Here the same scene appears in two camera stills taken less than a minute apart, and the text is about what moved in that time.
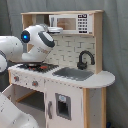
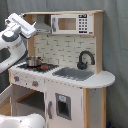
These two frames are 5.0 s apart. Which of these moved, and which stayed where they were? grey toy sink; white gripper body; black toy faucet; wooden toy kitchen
Moved: white gripper body
Stayed: black toy faucet; wooden toy kitchen; grey toy sink
